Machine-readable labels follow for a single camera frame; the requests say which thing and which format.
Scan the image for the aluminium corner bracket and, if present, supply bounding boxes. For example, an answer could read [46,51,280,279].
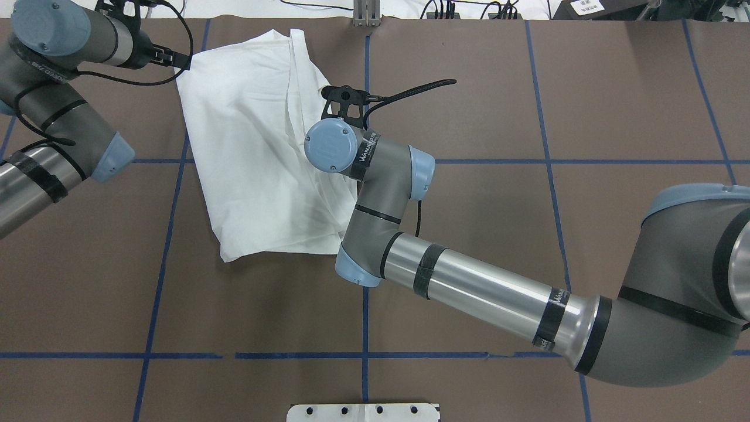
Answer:
[353,0,382,28]

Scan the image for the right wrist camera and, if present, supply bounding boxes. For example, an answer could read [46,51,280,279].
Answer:
[321,85,373,129]

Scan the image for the brown paper table cover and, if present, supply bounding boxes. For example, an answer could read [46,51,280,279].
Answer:
[2,16,748,421]

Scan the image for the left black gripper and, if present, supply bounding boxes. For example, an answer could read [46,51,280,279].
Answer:
[136,36,192,70]

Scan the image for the white long-sleeve printed shirt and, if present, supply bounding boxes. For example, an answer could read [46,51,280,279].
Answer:
[177,29,356,263]

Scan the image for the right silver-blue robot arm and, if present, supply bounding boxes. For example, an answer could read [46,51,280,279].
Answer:
[304,118,748,388]

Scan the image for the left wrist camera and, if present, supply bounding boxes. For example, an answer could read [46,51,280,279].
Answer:
[94,1,160,24]

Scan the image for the black usb hub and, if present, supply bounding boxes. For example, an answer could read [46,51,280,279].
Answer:
[420,0,458,21]
[479,1,523,21]

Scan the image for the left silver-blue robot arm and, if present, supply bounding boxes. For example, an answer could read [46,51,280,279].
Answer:
[1,1,195,237]

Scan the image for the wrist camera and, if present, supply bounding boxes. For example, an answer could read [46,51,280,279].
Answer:
[94,1,160,24]
[321,85,373,129]

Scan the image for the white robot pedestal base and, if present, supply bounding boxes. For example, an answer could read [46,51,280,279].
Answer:
[286,403,442,421]

